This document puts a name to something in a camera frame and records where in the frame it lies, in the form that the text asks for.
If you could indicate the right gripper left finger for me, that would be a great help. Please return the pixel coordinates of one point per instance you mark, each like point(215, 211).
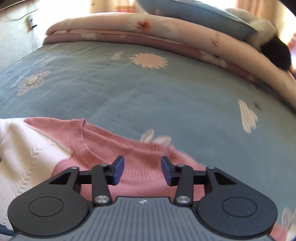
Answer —
point(104, 175)

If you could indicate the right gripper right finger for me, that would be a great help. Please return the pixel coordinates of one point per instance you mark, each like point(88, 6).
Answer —
point(181, 176)

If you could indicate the pink and white knit sweater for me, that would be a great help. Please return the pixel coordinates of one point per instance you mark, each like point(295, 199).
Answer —
point(46, 191)

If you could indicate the blue floral bed sheet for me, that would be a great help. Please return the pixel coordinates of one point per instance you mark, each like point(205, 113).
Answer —
point(241, 126)

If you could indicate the pink floral folded quilt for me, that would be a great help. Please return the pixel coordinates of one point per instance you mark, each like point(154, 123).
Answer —
point(175, 36)

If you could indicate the person lying on bed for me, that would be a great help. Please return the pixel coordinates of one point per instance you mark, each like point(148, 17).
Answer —
point(265, 39)

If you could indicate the blue pillow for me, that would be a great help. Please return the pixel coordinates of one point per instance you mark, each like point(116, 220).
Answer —
point(201, 14)

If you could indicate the white power strip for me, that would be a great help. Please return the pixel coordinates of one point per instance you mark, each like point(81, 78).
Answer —
point(31, 23)

